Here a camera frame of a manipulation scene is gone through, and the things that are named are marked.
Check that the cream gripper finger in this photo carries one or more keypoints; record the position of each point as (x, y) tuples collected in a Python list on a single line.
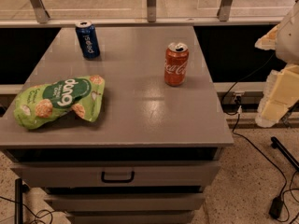
[(268, 41), (280, 93)]

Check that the red coca-cola can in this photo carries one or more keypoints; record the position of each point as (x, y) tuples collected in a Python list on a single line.
[(175, 66)]

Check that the blue pepsi can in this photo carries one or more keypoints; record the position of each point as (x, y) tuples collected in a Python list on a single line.
[(87, 39)]

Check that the black stand leg right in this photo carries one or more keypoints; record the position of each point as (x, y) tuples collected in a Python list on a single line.
[(284, 151)]

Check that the black stand leg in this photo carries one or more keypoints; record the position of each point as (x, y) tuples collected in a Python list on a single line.
[(20, 188), (284, 151)]

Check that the black power adapter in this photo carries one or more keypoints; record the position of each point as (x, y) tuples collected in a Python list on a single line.
[(276, 207)]

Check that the grey drawer cabinet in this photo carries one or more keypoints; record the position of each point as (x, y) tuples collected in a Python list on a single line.
[(170, 136)]

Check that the green dang chips bag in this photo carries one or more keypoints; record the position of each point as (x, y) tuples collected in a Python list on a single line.
[(45, 103)]

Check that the black stand leg left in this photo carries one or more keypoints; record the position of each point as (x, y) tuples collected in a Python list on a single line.
[(20, 188)]

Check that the wall power outlet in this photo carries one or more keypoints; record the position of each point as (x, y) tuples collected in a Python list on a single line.
[(237, 97)]

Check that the metal window post right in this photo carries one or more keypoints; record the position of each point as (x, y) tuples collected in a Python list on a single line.
[(224, 10)]

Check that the metal window post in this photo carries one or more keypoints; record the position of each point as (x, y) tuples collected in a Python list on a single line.
[(151, 10), (224, 10), (42, 15)]

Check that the metal window post middle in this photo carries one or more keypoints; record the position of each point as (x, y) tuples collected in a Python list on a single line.
[(151, 10)]

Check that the black drawer handle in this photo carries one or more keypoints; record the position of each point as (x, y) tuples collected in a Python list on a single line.
[(117, 178)]

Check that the metal window post left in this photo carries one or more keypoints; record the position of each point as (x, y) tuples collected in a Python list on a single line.
[(42, 15)]

